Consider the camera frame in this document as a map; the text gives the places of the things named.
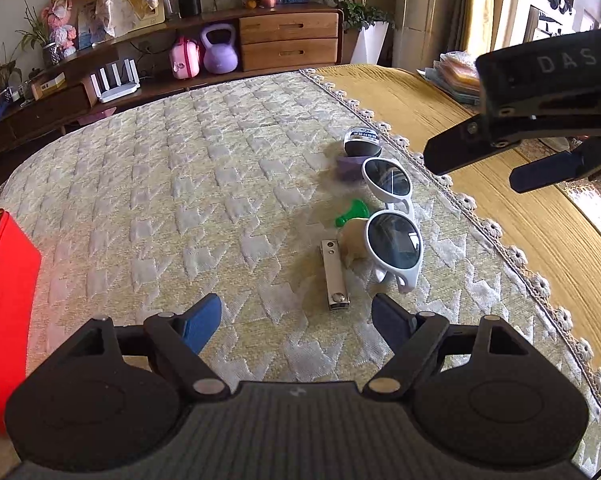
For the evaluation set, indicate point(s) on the purple kettlebell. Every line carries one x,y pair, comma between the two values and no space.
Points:
219,58

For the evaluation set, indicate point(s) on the pink plush doll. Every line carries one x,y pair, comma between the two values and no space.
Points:
57,16

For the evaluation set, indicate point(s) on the round tin with label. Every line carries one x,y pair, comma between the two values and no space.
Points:
362,142

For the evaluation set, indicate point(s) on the cream quilted table mat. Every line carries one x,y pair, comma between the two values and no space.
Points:
231,189

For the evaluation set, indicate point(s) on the wooden TV cabinet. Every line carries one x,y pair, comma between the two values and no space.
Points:
267,41

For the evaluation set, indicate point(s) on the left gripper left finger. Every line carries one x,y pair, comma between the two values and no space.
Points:
112,394

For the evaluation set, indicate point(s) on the pink small suitcase toy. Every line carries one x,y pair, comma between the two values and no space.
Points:
184,59

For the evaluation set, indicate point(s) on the white frame sunglasses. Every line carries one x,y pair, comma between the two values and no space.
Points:
391,236

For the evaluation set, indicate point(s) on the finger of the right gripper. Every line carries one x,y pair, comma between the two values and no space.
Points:
557,168
457,147

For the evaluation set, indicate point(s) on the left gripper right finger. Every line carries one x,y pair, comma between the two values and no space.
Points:
480,392

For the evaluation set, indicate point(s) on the silver nail clipper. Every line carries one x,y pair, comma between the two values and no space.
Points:
334,278

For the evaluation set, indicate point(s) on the red metal tin box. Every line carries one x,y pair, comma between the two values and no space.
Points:
20,263

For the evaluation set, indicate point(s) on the beige small figurine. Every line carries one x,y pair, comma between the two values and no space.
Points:
351,241

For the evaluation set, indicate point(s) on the white planter with tree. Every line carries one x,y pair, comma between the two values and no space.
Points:
369,24

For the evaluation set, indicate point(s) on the green plastic small toy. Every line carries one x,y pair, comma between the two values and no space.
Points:
357,210

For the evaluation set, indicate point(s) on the white wifi router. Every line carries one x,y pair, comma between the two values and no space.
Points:
115,80

